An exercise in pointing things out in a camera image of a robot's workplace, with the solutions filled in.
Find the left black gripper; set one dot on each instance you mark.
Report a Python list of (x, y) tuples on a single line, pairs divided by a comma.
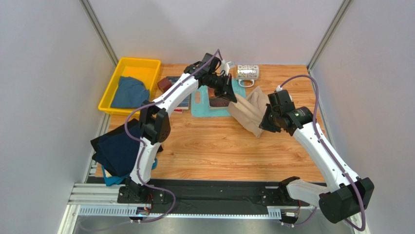
[(226, 91)]

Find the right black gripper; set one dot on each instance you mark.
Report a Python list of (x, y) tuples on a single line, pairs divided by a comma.
[(270, 118)]

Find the beige t shirt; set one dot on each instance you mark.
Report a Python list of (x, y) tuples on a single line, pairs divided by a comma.
[(249, 111)]

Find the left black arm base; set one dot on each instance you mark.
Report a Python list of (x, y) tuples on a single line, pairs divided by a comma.
[(140, 196)]

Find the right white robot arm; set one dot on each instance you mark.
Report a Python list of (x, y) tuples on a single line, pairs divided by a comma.
[(345, 193)]

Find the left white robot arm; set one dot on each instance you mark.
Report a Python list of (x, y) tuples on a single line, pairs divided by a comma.
[(154, 118)]

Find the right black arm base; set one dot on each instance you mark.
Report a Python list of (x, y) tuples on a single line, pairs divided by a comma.
[(273, 196)]

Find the dark orange cover book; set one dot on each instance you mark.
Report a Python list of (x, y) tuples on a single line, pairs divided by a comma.
[(216, 102)]

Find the white mug yellow inside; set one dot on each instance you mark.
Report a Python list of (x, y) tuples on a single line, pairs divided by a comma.
[(247, 74)]

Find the teal cutting board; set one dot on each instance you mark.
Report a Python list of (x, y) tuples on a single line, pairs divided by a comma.
[(199, 105)]

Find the nineteen eighty-four book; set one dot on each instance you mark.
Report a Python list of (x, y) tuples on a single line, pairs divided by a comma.
[(185, 104)]

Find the brown wooden cube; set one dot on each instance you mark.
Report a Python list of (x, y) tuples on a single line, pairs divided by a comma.
[(164, 84)]

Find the yellow plastic bin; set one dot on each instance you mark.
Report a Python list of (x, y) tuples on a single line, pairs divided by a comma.
[(142, 69)]

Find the blue shirt in bin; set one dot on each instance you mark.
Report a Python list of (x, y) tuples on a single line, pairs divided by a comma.
[(131, 93)]

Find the black table edge strip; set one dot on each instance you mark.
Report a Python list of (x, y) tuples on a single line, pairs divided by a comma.
[(206, 197)]

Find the navy folded shirt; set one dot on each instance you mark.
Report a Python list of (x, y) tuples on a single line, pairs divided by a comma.
[(120, 166)]

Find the teal folded shirt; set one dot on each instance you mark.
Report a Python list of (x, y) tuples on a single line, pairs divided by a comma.
[(114, 180)]

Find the aluminium rail frame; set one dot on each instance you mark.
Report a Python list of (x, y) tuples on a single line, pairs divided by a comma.
[(94, 198)]

